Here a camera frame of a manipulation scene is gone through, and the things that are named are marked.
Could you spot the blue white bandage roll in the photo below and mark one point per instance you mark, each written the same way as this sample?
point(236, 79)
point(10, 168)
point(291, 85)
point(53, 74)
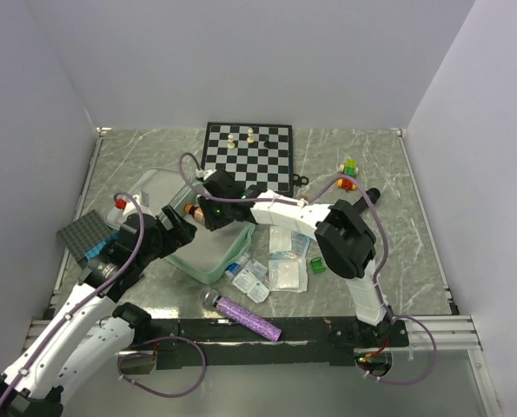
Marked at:
point(235, 267)

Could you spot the brown orange syrup bottle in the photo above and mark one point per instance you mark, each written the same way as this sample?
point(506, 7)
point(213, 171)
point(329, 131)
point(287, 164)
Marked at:
point(195, 212)

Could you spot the grey lego baseplate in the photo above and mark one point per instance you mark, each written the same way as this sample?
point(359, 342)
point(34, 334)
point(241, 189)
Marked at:
point(84, 234)

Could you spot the alcohol wipe sachets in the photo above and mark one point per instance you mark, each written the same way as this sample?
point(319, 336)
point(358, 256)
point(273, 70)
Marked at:
point(250, 279)

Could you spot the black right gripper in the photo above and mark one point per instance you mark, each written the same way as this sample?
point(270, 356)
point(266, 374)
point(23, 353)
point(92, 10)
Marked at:
point(212, 222)

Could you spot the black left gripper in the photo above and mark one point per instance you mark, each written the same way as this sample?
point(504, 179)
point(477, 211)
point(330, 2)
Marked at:
point(180, 234)

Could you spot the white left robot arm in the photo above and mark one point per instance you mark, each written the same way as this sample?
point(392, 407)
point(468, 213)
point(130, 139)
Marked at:
point(93, 324)

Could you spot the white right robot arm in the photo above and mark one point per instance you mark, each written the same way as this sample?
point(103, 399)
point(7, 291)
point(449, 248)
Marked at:
point(345, 240)

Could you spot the black white chessboard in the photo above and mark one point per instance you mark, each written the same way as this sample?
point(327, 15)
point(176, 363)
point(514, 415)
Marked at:
point(252, 163)

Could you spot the cream chess pawn left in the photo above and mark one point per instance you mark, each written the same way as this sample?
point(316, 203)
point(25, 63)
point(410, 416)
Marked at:
point(230, 142)

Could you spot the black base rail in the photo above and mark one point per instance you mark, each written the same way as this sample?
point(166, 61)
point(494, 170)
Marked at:
point(177, 343)

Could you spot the purple glitter microphone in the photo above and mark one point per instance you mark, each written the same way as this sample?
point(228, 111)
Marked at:
point(211, 299)

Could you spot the blue lego brick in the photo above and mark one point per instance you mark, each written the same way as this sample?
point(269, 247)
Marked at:
point(96, 250)

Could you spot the white gauze pad packet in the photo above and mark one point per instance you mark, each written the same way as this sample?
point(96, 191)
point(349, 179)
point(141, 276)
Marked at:
point(287, 275)

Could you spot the cream chess pawn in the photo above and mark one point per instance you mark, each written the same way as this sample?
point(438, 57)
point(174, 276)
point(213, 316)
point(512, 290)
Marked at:
point(250, 136)
point(230, 142)

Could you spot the green plastic clip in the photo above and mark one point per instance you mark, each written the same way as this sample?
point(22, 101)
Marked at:
point(317, 265)

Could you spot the black binder clip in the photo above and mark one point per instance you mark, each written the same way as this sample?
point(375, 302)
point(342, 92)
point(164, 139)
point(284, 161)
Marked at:
point(300, 180)

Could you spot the black tube orange cap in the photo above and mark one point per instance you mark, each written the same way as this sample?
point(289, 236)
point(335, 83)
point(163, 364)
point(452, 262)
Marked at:
point(373, 195)

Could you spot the clear plaster strip packet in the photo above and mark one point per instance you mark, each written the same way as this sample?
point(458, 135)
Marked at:
point(280, 239)

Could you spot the cream chess pawn right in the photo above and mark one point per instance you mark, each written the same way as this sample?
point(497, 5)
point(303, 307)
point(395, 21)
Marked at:
point(250, 136)

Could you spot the colourful toy block car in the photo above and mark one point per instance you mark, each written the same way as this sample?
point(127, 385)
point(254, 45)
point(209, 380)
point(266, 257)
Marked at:
point(349, 169)

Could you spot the blue white mask packet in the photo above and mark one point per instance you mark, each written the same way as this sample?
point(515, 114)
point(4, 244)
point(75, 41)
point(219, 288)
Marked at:
point(300, 244)

